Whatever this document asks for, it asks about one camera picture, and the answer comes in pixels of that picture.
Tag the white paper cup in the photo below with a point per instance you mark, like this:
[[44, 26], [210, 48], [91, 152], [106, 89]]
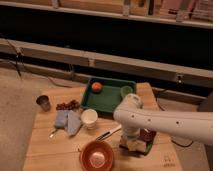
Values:
[[89, 118]]

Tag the orange fruit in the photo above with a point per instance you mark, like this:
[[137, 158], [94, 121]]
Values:
[[96, 87]]

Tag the wooden board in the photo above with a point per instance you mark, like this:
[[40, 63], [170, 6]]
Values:
[[61, 153]]

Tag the dark brown bowl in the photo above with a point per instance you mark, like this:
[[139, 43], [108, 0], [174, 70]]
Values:
[[147, 136]]

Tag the blue folded cloth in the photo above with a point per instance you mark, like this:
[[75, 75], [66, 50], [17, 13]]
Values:
[[68, 120]]

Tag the bunch of red grapes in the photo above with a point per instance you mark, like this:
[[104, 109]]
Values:
[[72, 105]]

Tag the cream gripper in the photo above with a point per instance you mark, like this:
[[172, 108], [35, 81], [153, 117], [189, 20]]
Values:
[[128, 134]]

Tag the orange bowl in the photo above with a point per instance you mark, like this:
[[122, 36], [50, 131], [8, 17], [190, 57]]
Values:
[[96, 156]]

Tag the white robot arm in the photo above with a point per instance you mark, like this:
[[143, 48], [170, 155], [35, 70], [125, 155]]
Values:
[[196, 126]]

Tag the green vegetable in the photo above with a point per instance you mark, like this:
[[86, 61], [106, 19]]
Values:
[[149, 146]]

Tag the green plastic tray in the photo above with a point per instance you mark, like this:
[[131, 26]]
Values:
[[108, 98]]

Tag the small metal cup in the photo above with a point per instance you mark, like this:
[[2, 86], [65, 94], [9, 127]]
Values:
[[44, 103]]

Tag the green plastic cup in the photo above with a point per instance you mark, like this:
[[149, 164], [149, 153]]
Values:
[[125, 90]]

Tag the metal spoon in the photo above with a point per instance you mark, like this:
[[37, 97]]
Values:
[[52, 134]]

